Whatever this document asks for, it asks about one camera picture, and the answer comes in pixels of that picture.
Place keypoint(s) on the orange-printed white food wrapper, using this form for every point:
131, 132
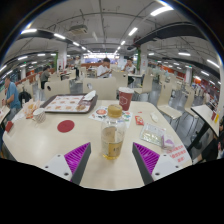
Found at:
30, 107

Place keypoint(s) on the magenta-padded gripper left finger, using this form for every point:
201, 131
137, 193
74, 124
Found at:
58, 165

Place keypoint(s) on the flat round red coaster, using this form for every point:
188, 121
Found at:
65, 126

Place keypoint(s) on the white paper napkin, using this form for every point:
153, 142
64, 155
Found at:
89, 96

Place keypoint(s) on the crumpled white tissue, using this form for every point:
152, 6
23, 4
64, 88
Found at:
154, 117

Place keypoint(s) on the ceiling strip lights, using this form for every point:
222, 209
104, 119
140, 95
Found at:
161, 10

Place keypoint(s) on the clear bottle with yellow cap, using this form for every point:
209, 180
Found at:
113, 135

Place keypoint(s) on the red paper cup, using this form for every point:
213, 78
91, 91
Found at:
126, 98

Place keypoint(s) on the beige dining table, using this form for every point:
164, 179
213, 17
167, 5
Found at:
3, 115
206, 116

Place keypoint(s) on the colourful printed paper flyer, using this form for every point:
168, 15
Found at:
97, 114

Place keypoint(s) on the small clear plastic packet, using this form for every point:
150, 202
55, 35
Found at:
168, 142

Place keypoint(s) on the beige dining chairs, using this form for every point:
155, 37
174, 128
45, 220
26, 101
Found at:
100, 88

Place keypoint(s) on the small red sauce sachet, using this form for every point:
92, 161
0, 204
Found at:
139, 120

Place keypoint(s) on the ceiling air unit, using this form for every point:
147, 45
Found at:
78, 29

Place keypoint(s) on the black backpack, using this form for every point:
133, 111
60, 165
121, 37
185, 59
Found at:
24, 96

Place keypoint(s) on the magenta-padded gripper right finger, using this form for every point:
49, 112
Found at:
165, 165

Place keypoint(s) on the person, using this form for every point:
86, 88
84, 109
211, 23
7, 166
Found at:
130, 68
45, 76
103, 70
12, 95

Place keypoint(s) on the dark tray with menu liner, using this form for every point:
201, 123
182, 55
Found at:
65, 103

